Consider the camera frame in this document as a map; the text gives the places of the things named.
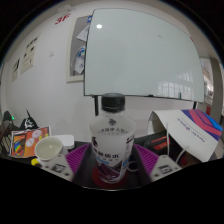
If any blue white cardboard box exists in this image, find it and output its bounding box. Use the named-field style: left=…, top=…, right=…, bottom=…
left=147, top=108, right=224, bottom=165

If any large glass whiteboard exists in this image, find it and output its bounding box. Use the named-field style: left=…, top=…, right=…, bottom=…
left=83, top=7, right=206, bottom=117

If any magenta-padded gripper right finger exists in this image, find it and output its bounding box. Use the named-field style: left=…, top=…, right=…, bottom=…
left=133, top=143, right=183, bottom=183

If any dark wooden chair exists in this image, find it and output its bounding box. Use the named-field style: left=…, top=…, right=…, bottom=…
left=0, top=110, right=16, bottom=158

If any small white wall poster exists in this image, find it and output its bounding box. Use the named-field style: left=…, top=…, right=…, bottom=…
left=11, top=57, right=21, bottom=82

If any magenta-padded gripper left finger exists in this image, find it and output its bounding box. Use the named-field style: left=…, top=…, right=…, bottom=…
left=39, top=142, right=92, bottom=183

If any red floor number sign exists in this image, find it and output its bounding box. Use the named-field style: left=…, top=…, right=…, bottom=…
left=54, top=12, right=72, bottom=26

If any orange colourful picture book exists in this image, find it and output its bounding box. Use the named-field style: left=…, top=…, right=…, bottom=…
left=9, top=125, right=53, bottom=159

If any grey pin board with papers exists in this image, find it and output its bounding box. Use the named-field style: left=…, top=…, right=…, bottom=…
left=65, top=14, right=93, bottom=84

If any red black device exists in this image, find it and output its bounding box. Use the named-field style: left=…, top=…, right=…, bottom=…
left=145, top=134, right=172, bottom=155

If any flat round red coaster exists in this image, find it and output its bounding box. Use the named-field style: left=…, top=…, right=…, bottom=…
left=91, top=165, right=130, bottom=190

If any white-labelled drink bottle black cap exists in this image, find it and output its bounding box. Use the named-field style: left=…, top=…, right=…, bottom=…
left=88, top=92, right=137, bottom=185

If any white flat box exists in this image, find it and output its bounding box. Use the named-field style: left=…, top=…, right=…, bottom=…
left=56, top=133, right=76, bottom=150

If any large white wall poster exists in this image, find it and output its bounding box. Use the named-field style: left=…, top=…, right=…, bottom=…
left=20, top=35, right=41, bottom=75

